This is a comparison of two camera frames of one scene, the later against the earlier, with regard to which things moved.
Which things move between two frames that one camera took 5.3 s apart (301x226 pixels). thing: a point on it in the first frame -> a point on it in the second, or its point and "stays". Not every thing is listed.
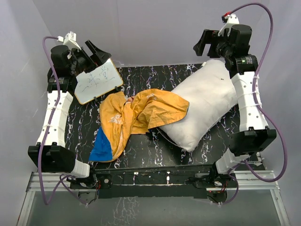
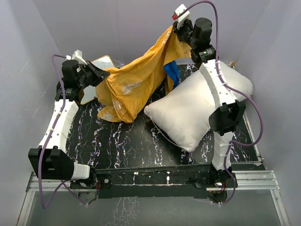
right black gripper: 206,39 -> 178,31
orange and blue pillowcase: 124,119 -> 124,93
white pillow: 211,91 stays
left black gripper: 99,56 -> 99,74
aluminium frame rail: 247,181 stays
